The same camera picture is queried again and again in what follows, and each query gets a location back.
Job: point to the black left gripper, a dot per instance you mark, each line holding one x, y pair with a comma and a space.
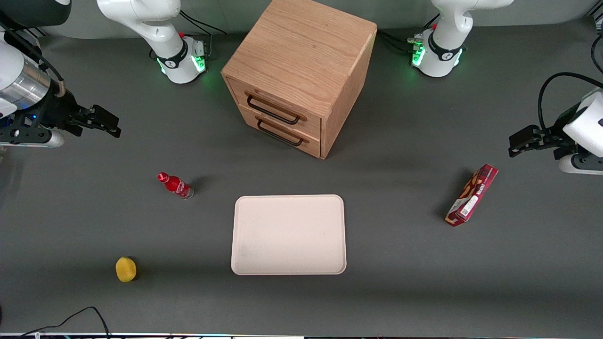
554, 136

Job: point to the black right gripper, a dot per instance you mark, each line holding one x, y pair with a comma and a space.
61, 109

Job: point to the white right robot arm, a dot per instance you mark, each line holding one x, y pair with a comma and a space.
155, 28

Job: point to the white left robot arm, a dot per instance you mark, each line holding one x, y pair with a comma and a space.
443, 42

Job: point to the wooden drawer cabinet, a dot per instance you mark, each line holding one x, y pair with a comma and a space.
301, 52

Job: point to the red snack box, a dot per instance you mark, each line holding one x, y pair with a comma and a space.
472, 195

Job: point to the red soda bottle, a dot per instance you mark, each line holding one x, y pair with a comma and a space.
176, 185

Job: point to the yellow lemon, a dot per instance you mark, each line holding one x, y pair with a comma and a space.
126, 269

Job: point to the beige plastic tray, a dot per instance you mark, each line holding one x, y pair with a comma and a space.
289, 234

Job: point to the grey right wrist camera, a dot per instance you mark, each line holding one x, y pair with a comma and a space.
44, 139

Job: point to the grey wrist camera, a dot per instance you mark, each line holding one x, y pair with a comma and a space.
44, 139
582, 164

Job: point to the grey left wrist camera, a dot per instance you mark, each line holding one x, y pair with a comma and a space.
582, 164

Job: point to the aluminium frame rail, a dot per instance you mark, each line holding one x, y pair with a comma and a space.
35, 33

